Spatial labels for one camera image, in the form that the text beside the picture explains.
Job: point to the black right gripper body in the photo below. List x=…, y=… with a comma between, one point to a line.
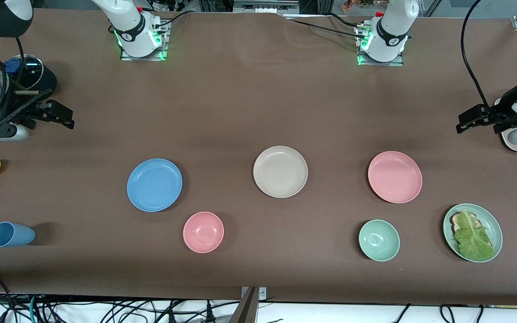
x=17, y=105

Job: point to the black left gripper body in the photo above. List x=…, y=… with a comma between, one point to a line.
x=502, y=109

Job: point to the pink plate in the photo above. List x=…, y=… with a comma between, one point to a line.
x=395, y=177

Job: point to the blue plate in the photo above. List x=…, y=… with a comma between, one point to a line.
x=154, y=185

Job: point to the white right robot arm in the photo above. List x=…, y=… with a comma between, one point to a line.
x=128, y=27

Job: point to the brown table cloth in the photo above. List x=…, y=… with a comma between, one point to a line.
x=106, y=112

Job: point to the glass lid blue knob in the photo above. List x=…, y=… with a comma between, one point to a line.
x=32, y=72

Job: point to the green plate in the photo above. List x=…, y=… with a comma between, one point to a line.
x=492, y=224

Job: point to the toasted bread slice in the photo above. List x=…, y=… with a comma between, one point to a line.
x=455, y=220

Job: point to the green lettuce leaf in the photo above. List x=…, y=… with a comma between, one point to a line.
x=474, y=240

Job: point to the blue cup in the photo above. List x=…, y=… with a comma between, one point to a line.
x=11, y=235

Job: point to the green bowl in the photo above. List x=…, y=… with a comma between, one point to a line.
x=379, y=240

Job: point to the orange artificial flowers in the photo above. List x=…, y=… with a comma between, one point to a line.
x=352, y=4

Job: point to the pink bowl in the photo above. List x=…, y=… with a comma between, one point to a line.
x=203, y=232

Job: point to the beige plate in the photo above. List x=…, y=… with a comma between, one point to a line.
x=280, y=172

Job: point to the dark grey beam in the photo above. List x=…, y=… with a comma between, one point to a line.
x=246, y=309

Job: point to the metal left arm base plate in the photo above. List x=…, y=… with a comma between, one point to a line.
x=397, y=63

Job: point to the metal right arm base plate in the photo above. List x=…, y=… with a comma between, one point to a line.
x=165, y=40

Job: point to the aluminium frame bar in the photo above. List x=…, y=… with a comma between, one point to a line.
x=265, y=5

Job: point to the silver table bracket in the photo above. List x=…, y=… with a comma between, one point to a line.
x=263, y=292

